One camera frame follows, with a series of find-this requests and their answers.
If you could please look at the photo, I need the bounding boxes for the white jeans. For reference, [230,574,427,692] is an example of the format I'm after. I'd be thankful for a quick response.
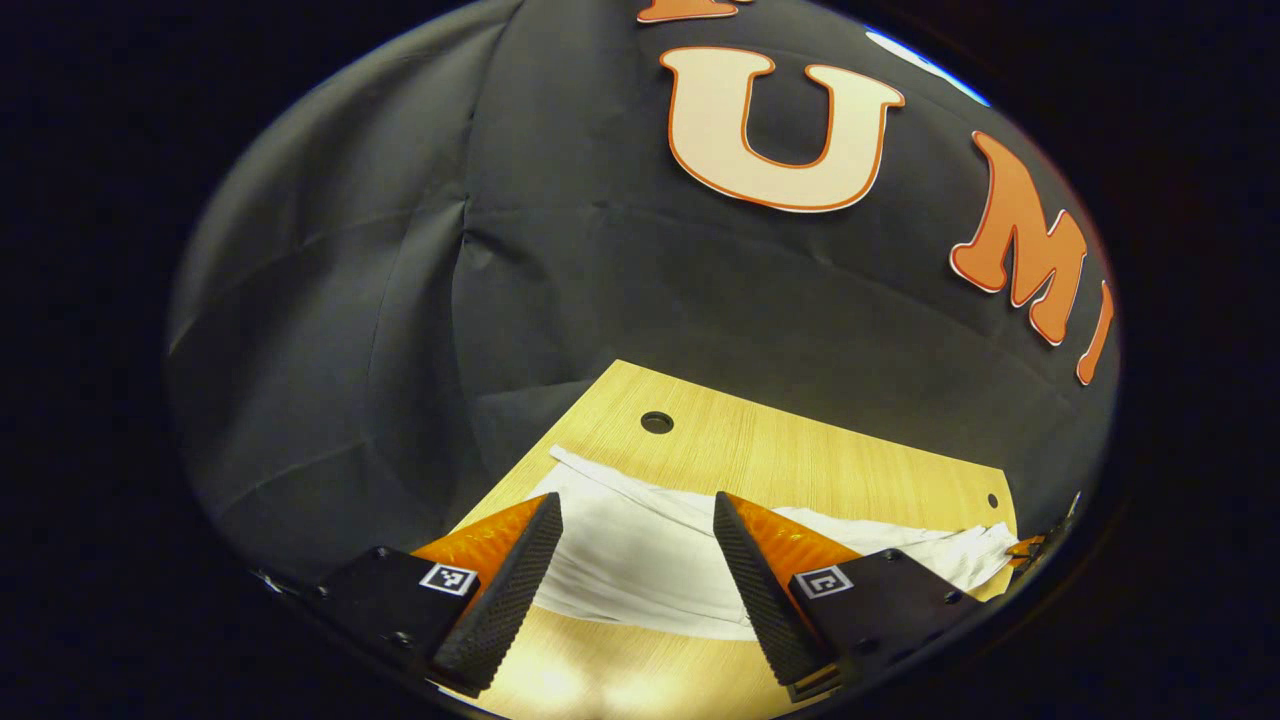
[535,445,1021,643]

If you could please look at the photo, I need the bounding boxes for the black backdrop cloth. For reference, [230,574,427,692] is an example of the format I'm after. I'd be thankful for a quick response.
[165,0,1121,591]

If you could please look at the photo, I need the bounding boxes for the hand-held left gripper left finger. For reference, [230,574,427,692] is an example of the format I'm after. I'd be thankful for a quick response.
[310,492,564,699]

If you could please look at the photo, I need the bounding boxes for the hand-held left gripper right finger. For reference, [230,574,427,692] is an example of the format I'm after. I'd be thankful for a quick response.
[713,491,986,704]

